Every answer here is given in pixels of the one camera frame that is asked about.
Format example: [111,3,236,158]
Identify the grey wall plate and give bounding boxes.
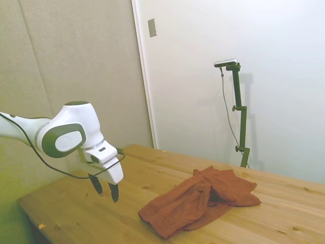
[148,18,157,38]

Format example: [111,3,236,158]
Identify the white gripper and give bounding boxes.
[80,157,124,203]

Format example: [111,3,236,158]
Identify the grey bar camera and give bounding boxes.
[214,58,239,68]

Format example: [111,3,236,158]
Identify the rust orange shorts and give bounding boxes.
[138,165,262,239]

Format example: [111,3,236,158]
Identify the white door frame trim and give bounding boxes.
[131,0,158,149]

